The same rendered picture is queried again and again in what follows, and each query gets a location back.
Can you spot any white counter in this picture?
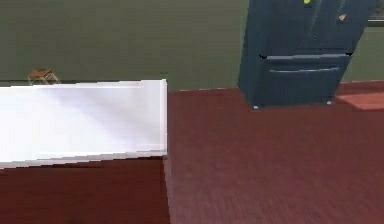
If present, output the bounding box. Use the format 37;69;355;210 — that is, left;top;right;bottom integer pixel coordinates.
0;79;169;169

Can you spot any dark blue fridge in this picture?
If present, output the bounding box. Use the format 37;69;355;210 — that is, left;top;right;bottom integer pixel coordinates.
237;0;380;110

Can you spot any small brown wooden stool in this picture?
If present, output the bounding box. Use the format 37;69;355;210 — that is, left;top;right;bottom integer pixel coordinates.
27;68;61;86

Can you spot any grey fridge drawer handle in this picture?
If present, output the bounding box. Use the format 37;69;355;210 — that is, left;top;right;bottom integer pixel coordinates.
268;67;341;74

